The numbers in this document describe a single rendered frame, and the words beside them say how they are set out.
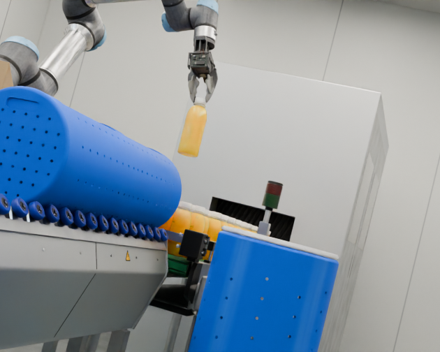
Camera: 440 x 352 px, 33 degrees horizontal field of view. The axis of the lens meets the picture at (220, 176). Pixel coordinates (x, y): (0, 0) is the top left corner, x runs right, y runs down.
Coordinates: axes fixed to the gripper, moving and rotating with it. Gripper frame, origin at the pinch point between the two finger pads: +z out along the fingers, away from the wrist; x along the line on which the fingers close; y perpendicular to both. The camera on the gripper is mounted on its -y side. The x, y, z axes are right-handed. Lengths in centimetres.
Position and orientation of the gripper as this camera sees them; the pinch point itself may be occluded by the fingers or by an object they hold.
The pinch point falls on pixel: (200, 99)
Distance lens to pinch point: 245.3
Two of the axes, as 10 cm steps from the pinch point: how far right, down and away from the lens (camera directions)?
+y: -2.3, -3.2, -9.2
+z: -0.8, 9.5, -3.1
